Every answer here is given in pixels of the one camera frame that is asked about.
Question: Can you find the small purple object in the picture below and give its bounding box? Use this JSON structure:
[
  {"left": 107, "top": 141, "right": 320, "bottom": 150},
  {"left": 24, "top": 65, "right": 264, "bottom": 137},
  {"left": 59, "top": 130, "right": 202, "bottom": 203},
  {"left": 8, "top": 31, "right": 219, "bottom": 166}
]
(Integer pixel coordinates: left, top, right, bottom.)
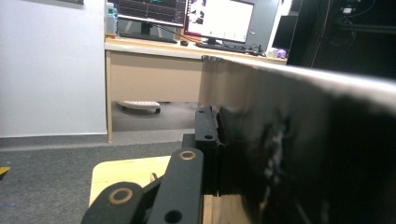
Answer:
[{"left": 273, "top": 48, "right": 288, "bottom": 60}]

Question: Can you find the magazine with portrait cover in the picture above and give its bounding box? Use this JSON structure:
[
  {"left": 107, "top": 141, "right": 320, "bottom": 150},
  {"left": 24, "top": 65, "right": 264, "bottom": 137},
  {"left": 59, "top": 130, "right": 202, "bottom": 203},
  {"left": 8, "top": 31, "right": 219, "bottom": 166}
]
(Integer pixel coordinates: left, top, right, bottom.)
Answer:
[{"left": 198, "top": 54, "right": 396, "bottom": 224}]

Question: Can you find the white partition panel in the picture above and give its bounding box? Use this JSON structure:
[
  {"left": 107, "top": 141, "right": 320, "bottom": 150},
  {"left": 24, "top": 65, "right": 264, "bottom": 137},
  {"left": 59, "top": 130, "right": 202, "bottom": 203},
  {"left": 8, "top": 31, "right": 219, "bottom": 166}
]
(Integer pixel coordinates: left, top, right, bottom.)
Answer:
[{"left": 0, "top": 0, "right": 108, "bottom": 139}]

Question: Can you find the clear plastic bottle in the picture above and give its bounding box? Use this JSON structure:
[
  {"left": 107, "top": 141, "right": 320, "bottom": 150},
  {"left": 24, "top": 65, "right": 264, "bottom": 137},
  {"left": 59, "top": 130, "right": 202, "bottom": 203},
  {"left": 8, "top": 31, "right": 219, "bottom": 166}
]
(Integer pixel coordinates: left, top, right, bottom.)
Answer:
[{"left": 105, "top": 2, "right": 119, "bottom": 36}]

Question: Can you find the monitor with dark screen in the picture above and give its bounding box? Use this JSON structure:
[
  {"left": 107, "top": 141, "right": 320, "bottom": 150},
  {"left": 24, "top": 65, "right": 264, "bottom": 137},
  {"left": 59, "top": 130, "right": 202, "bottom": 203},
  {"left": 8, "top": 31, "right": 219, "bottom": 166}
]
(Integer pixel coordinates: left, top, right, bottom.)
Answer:
[{"left": 116, "top": 0, "right": 188, "bottom": 35}]

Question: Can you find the monitor with white screen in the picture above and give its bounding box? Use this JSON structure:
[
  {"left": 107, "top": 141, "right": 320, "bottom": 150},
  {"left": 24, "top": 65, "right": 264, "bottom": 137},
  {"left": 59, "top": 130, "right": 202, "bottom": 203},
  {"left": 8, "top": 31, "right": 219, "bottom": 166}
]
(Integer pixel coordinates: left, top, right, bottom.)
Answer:
[{"left": 183, "top": 0, "right": 255, "bottom": 46}]

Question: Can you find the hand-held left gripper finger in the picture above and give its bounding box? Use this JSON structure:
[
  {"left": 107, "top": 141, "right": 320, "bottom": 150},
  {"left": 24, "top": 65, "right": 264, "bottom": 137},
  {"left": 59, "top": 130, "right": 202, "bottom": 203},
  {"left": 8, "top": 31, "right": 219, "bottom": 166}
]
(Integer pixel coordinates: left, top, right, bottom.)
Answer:
[{"left": 194, "top": 105, "right": 225, "bottom": 196}]

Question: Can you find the beige wooden office desk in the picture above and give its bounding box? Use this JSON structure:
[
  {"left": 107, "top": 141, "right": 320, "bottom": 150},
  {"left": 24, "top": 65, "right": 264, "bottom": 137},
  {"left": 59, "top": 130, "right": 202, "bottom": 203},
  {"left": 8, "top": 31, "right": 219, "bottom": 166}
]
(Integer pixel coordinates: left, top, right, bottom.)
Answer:
[{"left": 104, "top": 35, "right": 288, "bottom": 144}]

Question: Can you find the small black side monitor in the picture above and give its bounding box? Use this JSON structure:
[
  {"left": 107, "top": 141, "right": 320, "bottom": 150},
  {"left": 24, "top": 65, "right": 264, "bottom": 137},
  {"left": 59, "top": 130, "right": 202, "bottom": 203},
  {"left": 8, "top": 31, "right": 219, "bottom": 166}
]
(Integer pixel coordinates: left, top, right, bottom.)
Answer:
[{"left": 271, "top": 15, "right": 299, "bottom": 51}]

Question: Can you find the black keyboard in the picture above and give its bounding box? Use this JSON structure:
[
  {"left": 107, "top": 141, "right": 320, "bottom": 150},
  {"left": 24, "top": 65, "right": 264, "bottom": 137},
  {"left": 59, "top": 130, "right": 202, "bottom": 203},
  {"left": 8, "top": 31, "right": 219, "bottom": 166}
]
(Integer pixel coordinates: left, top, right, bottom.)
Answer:
[{"left": 195, "top": 42, "right": 248, "bottom": 54}]

